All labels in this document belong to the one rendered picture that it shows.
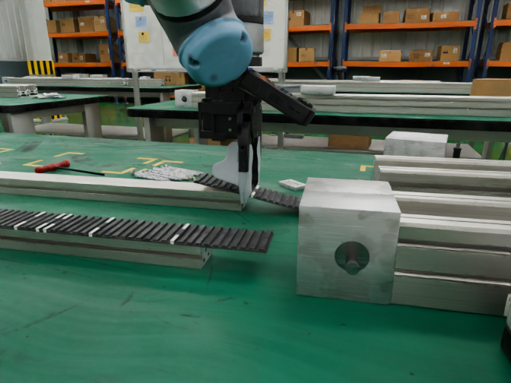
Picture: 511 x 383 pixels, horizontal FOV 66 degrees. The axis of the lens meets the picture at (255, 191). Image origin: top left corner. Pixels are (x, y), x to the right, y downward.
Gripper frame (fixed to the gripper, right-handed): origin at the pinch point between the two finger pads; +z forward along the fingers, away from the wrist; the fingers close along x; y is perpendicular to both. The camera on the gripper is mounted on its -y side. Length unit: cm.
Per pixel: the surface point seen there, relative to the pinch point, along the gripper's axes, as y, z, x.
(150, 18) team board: 153, -59, -284
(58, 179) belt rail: 34.2, 0.0, 1.1
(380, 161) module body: -19.4, -5.1, -2.4
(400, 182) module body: -21.4, -4.0, 4.8
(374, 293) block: -17.2, 1.9, 23.8
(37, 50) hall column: 535, -47, -605
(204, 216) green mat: 6.3, 3.0, 5.1
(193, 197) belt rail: 9.4, 1.6, 1.2
